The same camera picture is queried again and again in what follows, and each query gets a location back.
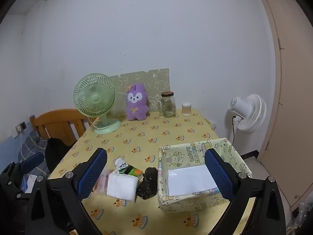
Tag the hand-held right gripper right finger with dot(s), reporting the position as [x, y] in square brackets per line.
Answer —
[220, 173]

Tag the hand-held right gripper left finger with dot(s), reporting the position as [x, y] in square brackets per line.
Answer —
[93, 173]

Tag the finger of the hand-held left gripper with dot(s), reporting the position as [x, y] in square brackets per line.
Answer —
[31, 162]

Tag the pink packet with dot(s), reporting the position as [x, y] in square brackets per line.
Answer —
[102, 183]

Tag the white tissue pack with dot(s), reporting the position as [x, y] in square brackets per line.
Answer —
[121, 186]

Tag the cartoon print fabric storage box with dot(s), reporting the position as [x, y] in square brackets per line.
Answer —
[185, 156]

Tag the green orange tissue pack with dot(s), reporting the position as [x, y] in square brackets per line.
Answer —
[133, 170]

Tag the black plastic bag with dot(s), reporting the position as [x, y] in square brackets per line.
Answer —
[148, 183]

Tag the blue plaid bedding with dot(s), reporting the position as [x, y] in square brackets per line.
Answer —
[31, 142]

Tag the black cloth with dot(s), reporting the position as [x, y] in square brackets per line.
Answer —
[56, 151]

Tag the yellow printed tablecloth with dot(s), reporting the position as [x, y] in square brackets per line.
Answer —
[146, 137]

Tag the white standing fan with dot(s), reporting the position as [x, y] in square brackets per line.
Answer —
[247, 112]

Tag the cotton swab container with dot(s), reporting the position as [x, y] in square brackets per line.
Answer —
[186, 109]

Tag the green desk fan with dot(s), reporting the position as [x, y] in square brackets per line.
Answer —
[94, 98]

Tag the purple plush toy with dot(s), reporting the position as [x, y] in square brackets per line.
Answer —
[137, 102]

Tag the glass jar with dark lid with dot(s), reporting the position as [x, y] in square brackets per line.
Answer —
[168, 105]

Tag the clear plastic bags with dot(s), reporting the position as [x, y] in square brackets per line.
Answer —
[302, 213]

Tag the beige door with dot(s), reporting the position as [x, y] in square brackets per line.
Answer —
[293, 102]

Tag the green printed cardboard panel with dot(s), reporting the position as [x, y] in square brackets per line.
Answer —
[156, 83]

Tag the wall socket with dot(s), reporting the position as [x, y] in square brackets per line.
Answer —
[20, 126]

